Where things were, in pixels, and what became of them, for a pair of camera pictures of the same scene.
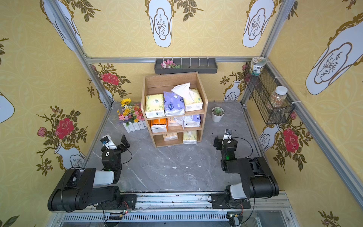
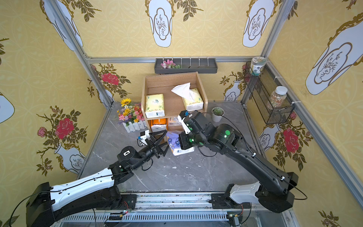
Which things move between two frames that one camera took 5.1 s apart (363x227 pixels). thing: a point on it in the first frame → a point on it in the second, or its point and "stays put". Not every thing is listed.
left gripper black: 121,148 → 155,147
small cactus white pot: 217,113 stays put
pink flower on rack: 169,64 stays put
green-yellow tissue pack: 154,105 stays put
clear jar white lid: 277,99 stays put
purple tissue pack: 174,104 → 173,141
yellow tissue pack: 193,99 stays put
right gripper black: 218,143 → 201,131
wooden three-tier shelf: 174,107 stays put
